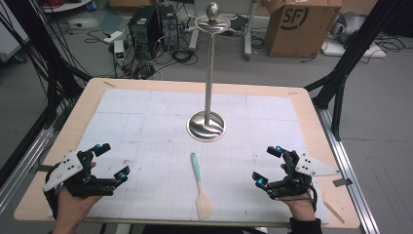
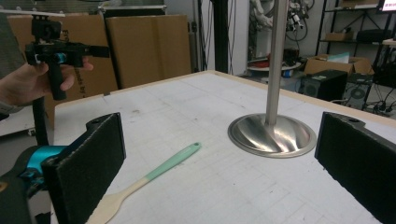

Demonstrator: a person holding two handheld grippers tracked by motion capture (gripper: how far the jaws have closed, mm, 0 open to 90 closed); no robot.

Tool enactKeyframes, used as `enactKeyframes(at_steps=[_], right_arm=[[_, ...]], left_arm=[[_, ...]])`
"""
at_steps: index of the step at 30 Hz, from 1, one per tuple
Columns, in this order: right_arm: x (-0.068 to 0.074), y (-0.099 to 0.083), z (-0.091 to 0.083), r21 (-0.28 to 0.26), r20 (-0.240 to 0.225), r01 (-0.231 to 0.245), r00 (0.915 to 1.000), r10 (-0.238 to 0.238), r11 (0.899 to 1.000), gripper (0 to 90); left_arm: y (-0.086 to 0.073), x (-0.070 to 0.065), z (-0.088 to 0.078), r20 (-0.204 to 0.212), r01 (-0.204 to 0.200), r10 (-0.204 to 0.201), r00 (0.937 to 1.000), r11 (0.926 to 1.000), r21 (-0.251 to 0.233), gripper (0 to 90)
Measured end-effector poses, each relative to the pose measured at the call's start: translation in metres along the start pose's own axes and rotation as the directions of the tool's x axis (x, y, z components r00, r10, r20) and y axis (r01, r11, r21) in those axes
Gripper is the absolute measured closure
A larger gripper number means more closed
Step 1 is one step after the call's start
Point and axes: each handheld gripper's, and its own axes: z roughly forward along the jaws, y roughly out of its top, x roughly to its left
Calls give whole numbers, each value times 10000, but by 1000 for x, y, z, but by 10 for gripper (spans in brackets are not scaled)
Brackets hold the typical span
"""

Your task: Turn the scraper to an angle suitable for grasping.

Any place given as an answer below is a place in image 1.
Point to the slim black computer tower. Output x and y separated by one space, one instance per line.
168 27

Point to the white flat board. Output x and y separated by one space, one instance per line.
357 51

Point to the grey round appliance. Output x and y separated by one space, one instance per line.
347 27

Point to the person's left hand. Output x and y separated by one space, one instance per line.
72 208

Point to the grey tape piece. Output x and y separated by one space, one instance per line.
44 168
342 182

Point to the aluminium rail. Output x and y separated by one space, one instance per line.
22 165
347 175

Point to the person's right hand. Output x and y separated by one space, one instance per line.
301 208

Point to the black power adapter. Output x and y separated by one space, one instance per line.
145 70

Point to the white device with green display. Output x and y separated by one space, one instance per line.
119 52

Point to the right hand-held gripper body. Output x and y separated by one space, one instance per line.
297 180

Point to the white grid paper mat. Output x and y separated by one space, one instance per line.
146 130

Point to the large black computer tower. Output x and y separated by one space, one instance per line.
144 31

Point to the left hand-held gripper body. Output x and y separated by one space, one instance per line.
73 180

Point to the brown cardboard box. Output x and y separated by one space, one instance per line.
302 29

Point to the steel utensil stand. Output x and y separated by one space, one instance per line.
209 81

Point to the long tan tape strip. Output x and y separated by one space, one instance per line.
333 212

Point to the white table leg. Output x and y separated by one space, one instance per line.
249 32
194 29

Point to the white power strip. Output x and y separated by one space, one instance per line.
113 36

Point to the black metal frame post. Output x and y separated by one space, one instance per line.
344 71
48 65

